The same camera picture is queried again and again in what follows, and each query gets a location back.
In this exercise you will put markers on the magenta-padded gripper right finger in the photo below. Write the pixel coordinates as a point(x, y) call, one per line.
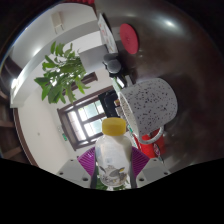
point(152, 170)

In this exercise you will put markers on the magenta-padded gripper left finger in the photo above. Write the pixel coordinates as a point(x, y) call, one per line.
point(73, 171)

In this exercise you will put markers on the clear bottle with yellow cap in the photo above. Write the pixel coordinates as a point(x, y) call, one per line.
point(112, 155)

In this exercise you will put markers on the red box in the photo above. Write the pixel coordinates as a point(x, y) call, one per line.
point(151, 146)

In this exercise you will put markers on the green exit sign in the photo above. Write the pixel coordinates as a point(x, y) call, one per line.
point(64, 136)

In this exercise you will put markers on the dark wooden glazed door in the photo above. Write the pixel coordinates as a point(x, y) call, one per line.
point(85, 118)

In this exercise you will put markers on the white speckled mug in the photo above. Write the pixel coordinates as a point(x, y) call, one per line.
point(150, 103)

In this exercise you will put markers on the large plant in white pot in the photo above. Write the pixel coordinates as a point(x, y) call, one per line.
point(63, 76)

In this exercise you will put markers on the dark round device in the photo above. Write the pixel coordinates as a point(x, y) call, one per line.
point(113, 64)

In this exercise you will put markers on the flat round red coaster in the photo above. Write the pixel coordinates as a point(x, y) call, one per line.
point(129, 38)

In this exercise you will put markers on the white printed paper sheet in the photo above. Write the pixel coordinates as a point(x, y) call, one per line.
point(107, 33)

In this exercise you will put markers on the white wall air conditioner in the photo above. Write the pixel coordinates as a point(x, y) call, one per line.
point(57, 21)

